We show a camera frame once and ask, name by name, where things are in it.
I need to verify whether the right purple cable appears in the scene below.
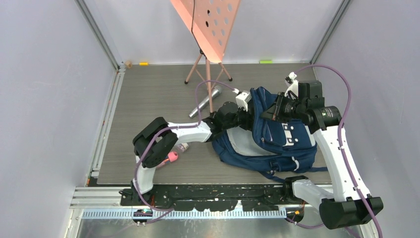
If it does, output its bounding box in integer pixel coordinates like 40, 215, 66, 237
293, 64, 384, 238

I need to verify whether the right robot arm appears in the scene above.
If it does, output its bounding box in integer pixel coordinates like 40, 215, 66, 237
261, 79, 383, 230

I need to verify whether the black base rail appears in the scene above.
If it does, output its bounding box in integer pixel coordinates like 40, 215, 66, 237
119, 184, 307, 212

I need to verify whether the silver microphone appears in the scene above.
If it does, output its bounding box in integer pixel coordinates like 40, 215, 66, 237
188, 86, 222, 119

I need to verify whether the pink music stand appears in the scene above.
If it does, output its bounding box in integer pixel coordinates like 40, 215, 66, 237
170, 0, 241, 113

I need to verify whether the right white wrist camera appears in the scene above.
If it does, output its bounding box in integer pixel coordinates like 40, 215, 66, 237
284, 72, 299, 99

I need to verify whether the purple cable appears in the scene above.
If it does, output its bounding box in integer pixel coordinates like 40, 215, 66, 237
132, 80, 240, 225
293, 64, 384, 238

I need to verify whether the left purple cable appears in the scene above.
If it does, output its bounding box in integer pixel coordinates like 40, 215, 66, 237
132, 80, 240, 225

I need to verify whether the green tape piece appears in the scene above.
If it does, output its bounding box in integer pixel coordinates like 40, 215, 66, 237
259, 60, 273, 64

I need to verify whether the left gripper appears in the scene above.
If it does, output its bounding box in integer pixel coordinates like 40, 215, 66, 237
223, 103, 265, 132

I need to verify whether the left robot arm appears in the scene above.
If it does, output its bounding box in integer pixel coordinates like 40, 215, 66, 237
133, 101, 255, 205

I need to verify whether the navy blue student backpack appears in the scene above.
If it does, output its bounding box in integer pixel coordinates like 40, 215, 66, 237
212, 87, 327, 183

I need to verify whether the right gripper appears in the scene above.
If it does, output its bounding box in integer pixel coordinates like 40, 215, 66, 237
260, 92, 307, 124

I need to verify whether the small wooden block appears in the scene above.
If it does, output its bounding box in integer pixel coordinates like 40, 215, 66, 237
124, 60, 133, 69

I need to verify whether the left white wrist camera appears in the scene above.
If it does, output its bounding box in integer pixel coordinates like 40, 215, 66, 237
232, 88, 252, 112

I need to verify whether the small purple glitter jar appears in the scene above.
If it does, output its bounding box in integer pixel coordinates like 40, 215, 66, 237
176, 143, 190, 153

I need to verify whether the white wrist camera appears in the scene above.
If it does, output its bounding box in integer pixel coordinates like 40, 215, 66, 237
232, 88, 252, 112
284, 72, 299, 99

